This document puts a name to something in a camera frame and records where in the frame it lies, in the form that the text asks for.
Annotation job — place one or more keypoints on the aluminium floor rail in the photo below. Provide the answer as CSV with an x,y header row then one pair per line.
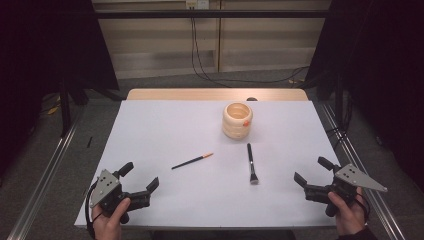
x,y
353,156
40,190

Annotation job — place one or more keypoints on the small black floor stick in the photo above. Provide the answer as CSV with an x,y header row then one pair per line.
x,y
89,142

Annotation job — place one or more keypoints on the small dark round object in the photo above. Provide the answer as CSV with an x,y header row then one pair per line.
x,y
251,99

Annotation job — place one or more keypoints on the person's left hand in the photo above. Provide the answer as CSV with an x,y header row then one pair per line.
x,y
108,226

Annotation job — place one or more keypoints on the black makeup brush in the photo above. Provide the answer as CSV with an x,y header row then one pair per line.
x,y
250,156

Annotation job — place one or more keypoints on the cream ribbed pen holder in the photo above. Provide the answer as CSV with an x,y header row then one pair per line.
x,y
235,128

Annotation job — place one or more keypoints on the person's right hand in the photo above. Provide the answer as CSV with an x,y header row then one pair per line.
x,y
350,218

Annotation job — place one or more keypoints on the white table mat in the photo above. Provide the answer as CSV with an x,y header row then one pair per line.
x,y
200,200

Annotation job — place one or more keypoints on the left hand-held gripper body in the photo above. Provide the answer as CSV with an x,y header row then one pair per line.
x,y
110,196

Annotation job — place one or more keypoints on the dark metal stand post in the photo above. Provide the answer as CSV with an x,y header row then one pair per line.
x,y
65,110
339,100

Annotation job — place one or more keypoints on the dark curtain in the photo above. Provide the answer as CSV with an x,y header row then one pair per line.
x,y
40,50
383,66

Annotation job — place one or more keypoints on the yellow floor object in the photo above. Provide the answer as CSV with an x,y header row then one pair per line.
x,y
53,110

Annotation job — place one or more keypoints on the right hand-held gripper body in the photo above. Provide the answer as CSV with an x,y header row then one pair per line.
x,y
346,186

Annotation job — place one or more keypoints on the white wall socket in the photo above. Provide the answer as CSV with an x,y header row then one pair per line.
x,y
196,4

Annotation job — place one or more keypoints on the black horizontal bar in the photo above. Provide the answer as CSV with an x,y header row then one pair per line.
x,y
150,14

